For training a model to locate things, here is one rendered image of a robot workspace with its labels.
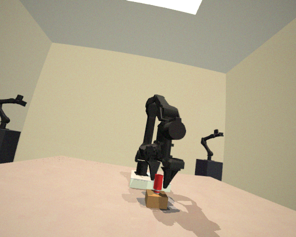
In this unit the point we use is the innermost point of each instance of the red marker cap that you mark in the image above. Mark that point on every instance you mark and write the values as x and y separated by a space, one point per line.
158 181

